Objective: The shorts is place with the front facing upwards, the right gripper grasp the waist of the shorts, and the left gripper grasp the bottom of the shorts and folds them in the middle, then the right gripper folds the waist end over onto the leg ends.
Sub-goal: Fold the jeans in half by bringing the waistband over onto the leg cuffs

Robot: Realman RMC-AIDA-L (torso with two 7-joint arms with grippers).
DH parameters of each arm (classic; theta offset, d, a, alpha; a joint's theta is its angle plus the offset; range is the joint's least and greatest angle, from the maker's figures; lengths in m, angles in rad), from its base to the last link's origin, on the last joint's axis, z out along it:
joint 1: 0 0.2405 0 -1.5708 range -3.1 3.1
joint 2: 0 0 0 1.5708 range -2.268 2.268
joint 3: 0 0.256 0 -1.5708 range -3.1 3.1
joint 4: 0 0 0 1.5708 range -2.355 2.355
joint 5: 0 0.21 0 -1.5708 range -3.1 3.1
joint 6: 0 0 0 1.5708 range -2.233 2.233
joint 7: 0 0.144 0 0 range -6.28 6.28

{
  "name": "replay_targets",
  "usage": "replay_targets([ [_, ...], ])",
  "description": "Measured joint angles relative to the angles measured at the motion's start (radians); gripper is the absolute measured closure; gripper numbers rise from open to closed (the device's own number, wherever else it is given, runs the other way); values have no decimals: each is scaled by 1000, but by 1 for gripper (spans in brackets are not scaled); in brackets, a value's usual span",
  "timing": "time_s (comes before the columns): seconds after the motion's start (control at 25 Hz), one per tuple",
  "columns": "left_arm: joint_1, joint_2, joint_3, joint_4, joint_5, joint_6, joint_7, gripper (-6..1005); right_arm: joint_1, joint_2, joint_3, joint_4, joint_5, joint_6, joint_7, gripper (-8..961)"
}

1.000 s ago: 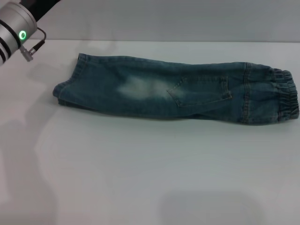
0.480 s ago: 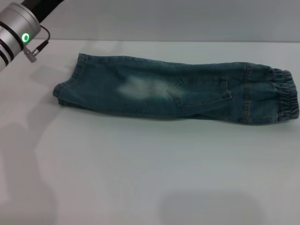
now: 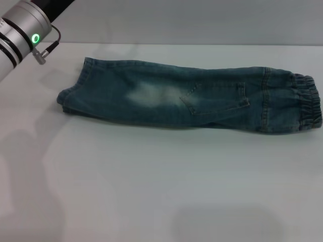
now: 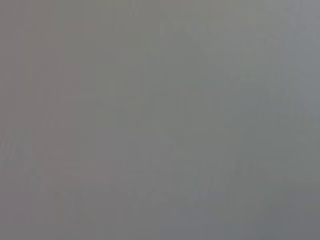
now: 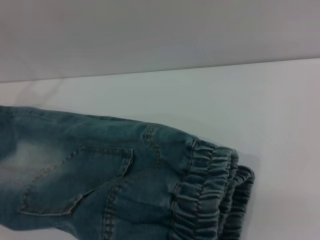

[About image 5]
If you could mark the blue washed denim shorts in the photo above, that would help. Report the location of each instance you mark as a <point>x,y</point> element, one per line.
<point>100,187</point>

